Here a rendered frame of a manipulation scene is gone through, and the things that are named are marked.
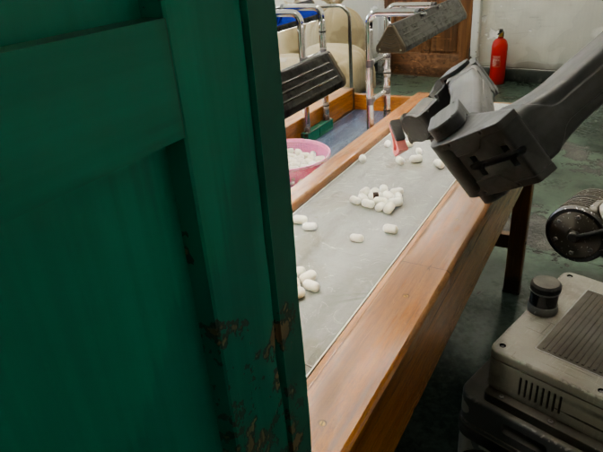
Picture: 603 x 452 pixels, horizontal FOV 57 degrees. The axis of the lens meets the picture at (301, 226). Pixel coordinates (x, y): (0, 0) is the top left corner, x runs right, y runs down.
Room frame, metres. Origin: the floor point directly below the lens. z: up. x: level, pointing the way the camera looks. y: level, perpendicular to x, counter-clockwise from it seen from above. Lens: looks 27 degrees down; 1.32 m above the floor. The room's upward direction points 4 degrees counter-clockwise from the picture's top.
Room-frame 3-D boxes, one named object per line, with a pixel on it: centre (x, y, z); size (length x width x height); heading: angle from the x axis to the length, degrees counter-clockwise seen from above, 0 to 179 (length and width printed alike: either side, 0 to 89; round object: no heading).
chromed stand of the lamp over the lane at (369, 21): (1.81, -0.36, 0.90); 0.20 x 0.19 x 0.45; 149
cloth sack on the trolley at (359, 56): (4.30, -0.28, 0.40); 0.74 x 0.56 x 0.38; 144
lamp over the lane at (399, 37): (1.76, -0.42, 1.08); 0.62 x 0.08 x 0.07; 149
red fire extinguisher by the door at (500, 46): (5.19, -1.92, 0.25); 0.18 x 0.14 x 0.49; 143
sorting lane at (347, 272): (1.27, -0.20, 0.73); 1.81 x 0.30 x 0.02; 149
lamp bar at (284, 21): (2.05, 0.05, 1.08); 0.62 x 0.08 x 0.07; 149
